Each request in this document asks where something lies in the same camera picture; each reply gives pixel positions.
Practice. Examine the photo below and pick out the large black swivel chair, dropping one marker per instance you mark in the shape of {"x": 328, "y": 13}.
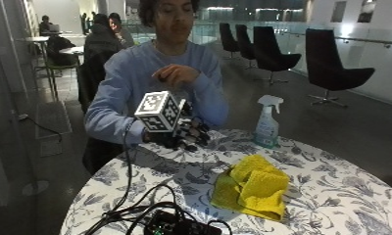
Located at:
{"x": 331, "y": 71}

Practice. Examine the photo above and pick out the green metal chair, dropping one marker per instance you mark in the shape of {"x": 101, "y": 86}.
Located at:
{"x": 59, "y": 70}

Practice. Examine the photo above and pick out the black electronic box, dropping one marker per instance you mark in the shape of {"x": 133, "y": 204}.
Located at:
{"x": 179, "y": 225}

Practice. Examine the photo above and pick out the round metal floor plate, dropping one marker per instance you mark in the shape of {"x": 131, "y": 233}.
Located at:
{"x": 36, "y": 187}

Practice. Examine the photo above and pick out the white cube with black markers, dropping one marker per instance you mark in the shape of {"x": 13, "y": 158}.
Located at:
{"x": 157, "y": 111}

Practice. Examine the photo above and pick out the yellow microfibre cloth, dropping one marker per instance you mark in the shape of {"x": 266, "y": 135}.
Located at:
{"x": 255, "y": 186}

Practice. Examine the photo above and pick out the metal handrail on glass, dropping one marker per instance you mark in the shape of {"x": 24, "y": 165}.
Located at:
{"x": 358, "y": 39}

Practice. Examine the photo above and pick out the the person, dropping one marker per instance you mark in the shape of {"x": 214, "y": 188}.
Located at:
{"x": 131, "y": 75}

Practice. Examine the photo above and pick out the white round café table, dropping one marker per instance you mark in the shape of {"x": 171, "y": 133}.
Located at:
{"x": 74, "y": 50}

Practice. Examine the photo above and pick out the grey laptop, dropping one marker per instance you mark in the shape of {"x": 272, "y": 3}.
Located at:
{"x": 54, "y": 27}

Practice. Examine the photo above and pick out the clear spray bottle white trigger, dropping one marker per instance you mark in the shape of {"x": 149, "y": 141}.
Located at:
{"x": 267, "y": 125}

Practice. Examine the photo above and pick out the white blue floral tablecloth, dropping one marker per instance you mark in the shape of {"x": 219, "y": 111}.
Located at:
{"x": 335, "y": 196}

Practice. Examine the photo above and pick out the grey floor mat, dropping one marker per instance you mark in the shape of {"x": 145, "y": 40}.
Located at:
{"x": 53, "y": 119}

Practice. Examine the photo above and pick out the tall white round table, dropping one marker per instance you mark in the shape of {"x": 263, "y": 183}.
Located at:
{"x": 36, "y": 39}

